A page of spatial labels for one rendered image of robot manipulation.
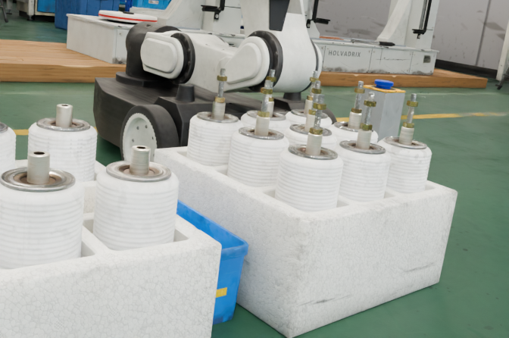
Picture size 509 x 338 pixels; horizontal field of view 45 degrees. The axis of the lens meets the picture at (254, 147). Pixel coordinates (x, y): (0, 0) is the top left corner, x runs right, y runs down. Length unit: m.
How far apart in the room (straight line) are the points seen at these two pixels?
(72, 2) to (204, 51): 4.01
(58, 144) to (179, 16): 2.55
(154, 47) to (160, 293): 1.13
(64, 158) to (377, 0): 6.76
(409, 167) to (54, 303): 0.64
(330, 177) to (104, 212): 0.35
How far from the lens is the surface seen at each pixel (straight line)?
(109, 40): 3.08
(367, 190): 0.99
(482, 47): 6.68
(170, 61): 1.68
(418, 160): 1.07
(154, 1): 6.17
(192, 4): 3.44
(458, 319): 1.09
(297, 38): 1.44
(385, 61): 4.37
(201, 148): 1.06
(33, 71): 2.83
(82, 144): 0.90
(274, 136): 0.99
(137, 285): 0.69
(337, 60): 4.00
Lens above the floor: 0.46
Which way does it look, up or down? 13 degrees down
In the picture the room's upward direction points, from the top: 7 degrees clockwise
